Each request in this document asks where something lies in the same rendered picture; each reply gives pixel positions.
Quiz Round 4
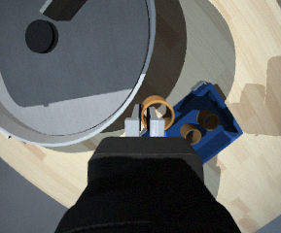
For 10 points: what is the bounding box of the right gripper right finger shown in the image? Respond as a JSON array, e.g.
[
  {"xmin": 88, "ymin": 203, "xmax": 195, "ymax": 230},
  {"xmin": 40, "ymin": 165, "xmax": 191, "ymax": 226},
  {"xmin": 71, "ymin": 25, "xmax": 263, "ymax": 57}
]
[{"xmin": 147, "ymin": 105, "xmax": 166, "ymax": 138}]

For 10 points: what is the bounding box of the grey corner guide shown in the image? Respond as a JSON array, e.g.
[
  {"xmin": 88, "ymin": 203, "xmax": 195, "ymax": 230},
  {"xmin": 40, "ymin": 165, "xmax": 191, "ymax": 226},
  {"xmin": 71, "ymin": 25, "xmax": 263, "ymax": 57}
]
[{"xmin": 191, "ymin": 80, "xmax": 208, "ymax": 91}]

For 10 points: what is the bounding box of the blue crate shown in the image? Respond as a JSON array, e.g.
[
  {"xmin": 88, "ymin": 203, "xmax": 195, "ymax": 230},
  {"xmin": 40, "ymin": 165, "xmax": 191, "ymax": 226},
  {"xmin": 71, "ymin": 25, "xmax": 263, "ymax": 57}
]
[{"xmin": 141, "ymin": 81, "xmax": 244, "ymax": 165}]

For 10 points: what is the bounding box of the grey turntable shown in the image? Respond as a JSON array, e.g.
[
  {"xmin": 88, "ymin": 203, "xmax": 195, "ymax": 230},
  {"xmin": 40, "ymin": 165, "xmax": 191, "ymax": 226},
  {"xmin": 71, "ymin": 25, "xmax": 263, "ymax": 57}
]
[{"xmin": 0, "ymin": 0, "xmax": 158, "ymax": 150}]

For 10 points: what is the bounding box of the wooden table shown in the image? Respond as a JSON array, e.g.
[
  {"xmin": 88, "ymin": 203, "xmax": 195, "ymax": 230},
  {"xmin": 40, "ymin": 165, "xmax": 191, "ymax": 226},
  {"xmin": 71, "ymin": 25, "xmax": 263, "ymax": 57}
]
[{"xmin": 0, "ymin": 0, "xmax": 281, "ymax": 233}]

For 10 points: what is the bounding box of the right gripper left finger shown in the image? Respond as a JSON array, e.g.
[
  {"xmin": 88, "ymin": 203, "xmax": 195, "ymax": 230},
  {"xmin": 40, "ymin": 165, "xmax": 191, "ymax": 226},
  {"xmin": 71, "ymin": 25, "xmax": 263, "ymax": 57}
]
[{"xmin": 123, "ymin": 103, "xmax": 142, "ymax": 138}]

